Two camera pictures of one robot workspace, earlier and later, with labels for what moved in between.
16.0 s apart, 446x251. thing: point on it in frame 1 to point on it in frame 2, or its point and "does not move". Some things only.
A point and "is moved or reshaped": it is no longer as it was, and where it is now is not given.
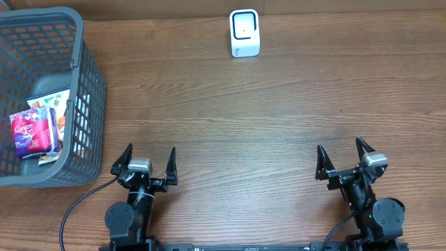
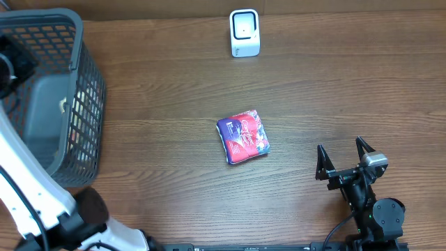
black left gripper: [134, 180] to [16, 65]
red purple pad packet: [35, 132] to [243, 137]
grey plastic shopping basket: [42, 51] does not move
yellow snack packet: [56, 99] is moved or reshaped
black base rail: [254, 247] does not move
